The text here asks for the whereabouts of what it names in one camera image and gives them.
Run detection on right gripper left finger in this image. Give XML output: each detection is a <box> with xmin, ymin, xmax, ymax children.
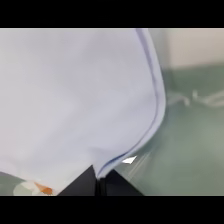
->
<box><xmin>57</xmin><ymin>164</ymin><xmax>98</xmax><ymax>197</ymax></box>

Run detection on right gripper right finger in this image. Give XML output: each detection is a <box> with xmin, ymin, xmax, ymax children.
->
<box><xmin>98</xmin><ymin>169</ymin><xmax>145</xmax><ymax>197</ymax></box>

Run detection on light blue shirt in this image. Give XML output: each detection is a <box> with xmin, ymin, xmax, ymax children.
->
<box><xmin>0</xmin><ymin>28</ymin><xmax>167</xmax><ymax>196</ymax></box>

